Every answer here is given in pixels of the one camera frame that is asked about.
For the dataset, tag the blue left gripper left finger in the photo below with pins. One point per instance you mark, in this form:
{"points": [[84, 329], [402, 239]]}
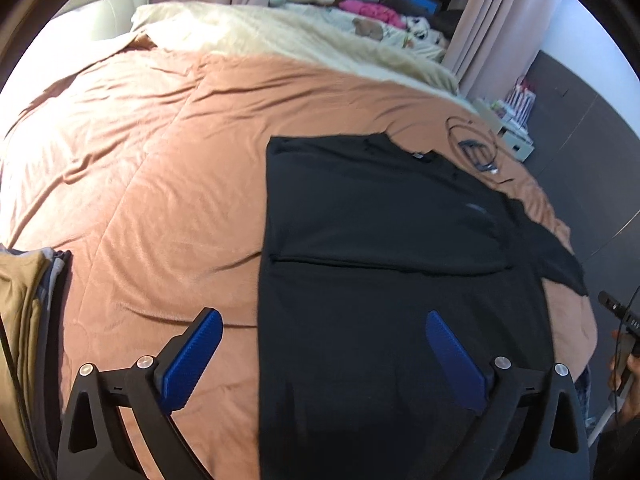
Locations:
{"points": [[182, 362]]}

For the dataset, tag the cream fleece blanket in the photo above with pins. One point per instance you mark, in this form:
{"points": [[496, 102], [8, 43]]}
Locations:
{"points": [[332, 38]]}

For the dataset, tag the brown bed blanket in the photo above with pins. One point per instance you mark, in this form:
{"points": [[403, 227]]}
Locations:
{"points": [[149, 168]]}

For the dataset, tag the pink cloth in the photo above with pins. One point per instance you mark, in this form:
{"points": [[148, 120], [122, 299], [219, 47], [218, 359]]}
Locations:
{"points": [[374, 10]]}

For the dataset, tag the pink curtain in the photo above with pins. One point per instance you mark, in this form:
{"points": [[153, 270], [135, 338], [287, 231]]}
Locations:
{"points": [[495, 43]]}

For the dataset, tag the person's right hand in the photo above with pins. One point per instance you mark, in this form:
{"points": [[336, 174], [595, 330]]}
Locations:
{"points": [[624, 377]]}

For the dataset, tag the cream padded headboard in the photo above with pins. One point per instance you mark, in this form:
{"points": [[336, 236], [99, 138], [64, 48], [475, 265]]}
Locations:
{"points": [[96, 19]]}

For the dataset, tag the black t-shirt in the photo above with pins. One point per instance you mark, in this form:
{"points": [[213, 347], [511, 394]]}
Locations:
{"points": [[363, 240]]}

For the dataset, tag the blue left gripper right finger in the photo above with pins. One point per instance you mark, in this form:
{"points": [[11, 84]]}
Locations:
{"points": [[467, 382]]}

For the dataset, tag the white storage box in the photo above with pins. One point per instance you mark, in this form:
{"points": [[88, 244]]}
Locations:
{"points": [[517, 140]]}

